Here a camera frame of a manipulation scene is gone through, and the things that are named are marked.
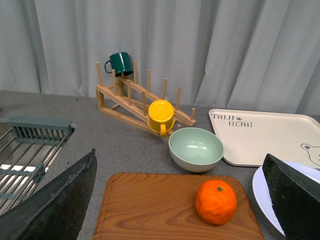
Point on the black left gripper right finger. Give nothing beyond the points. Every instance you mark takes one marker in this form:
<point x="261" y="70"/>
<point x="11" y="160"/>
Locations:
<point x="295" y="199"/>

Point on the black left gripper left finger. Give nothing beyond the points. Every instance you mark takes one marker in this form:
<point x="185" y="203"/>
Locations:
<point x="56" y="211"/>

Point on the white round plate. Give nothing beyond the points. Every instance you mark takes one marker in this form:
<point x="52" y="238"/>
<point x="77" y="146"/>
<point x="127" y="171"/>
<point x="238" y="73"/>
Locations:
<point x="262" y="195"/>

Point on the orange mandarin fruit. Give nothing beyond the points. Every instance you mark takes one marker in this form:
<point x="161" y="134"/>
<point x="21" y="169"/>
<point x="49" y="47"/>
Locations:
<point x="215" y="201"/>

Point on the grey green dish drainer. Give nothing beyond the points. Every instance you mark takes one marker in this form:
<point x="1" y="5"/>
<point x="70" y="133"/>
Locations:
<point x="28" y="147"/>

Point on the wooden cutting board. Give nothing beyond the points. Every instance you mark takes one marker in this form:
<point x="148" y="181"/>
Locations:
<point x="154" y="206"/>

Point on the beige bear tray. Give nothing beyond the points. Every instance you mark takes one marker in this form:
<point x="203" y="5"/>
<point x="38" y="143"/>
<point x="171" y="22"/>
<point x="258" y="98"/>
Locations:
<point x="248" y="136"/>

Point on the light green bowl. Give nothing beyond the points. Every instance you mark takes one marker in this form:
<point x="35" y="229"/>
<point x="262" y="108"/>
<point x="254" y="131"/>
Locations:
<point x="195" y="149"/>

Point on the wooden peg drying rack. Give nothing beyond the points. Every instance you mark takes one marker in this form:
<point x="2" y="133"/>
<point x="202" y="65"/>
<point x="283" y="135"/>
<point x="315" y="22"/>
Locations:
<point x="128" y="101"/>

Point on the yellow mug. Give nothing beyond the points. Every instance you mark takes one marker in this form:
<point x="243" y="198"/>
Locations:
<point x="161" y="117"/>

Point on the grey curtain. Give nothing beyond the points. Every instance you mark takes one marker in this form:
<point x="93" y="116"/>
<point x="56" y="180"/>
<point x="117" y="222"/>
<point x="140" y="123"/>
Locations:
<point x="260" y="55"/>

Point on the dark green mug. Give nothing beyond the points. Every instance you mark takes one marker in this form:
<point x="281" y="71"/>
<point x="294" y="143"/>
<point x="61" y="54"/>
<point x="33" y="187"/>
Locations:
<point x="120" y="63"/>

